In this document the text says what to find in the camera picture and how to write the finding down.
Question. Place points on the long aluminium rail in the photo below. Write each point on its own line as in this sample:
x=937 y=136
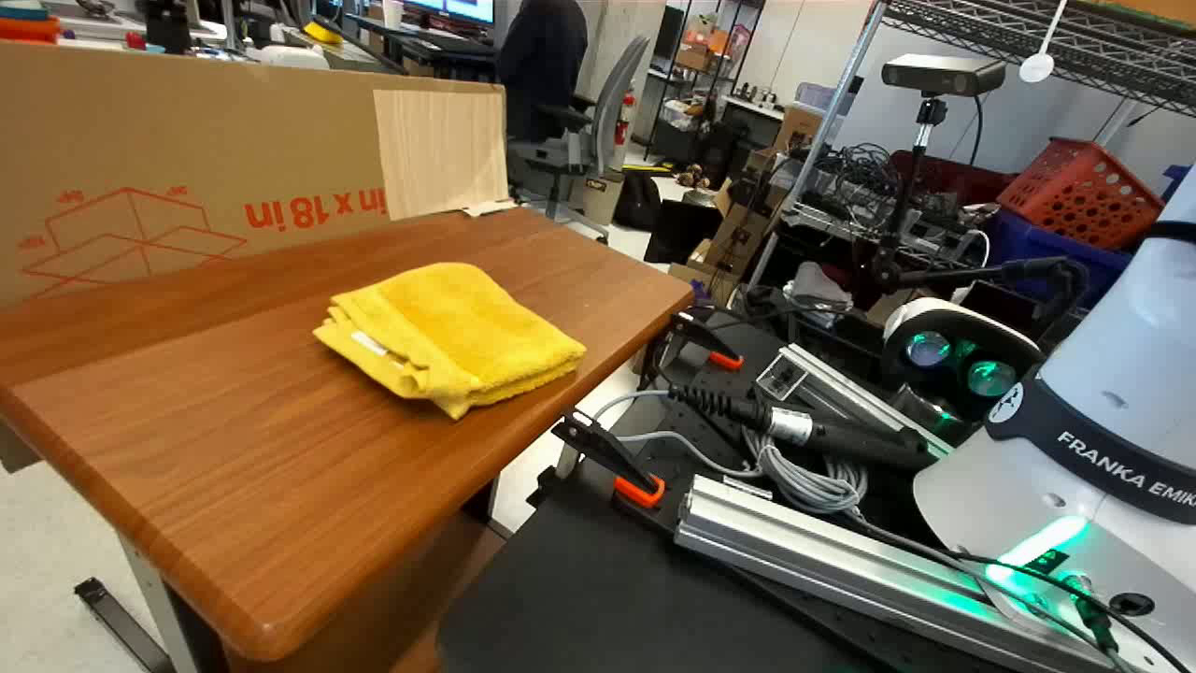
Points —
x=810 y=542

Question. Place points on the large cardboard box red print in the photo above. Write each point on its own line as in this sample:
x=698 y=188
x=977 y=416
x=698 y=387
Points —
x=161 y=136

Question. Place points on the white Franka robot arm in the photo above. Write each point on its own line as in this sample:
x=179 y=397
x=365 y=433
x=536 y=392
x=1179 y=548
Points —
x=1123 y=359

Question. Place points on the blue plastic bin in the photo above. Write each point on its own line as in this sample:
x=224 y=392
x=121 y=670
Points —
x=1032 y=244

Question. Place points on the aluminium profile with square end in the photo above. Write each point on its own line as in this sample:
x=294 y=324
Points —
x=810 y=372

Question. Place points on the computer monitor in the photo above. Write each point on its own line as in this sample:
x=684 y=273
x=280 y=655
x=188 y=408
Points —
x=468 y=7

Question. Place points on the person in dark jacket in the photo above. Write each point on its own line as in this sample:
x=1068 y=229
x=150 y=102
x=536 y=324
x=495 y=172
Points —
x=543 y=62

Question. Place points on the red plastic basket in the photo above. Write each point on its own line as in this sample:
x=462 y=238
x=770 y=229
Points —
x=1078 y=190

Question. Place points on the light wood panel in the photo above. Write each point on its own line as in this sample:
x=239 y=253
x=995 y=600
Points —
x=434 y=152

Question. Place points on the metal desk leg frame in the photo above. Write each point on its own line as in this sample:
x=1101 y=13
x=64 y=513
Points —
x=161 y=612

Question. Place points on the black clamp orange grip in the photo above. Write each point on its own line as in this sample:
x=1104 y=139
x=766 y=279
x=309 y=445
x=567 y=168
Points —
x=723 y=359
x=642 y=489

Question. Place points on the black camera on stand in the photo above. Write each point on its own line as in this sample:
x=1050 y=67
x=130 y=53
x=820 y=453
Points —
x=943 y=77

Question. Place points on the yellow towel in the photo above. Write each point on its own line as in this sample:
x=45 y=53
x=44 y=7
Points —
x=449 y=339

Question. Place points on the white round hanging object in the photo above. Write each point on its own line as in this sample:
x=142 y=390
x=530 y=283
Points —
x=1037 y=66

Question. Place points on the white VR headset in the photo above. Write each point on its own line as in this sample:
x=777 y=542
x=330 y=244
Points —
x=957 y=326

